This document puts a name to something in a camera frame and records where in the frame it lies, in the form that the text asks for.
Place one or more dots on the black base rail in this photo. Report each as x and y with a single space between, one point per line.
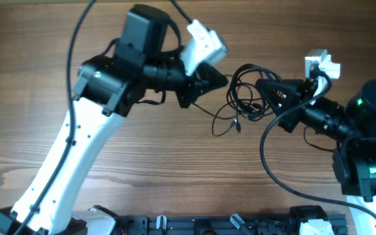
299 220

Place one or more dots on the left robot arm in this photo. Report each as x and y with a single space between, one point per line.
107 87

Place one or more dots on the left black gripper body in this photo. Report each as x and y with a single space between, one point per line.
187 91

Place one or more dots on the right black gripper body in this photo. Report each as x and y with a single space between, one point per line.
289 121

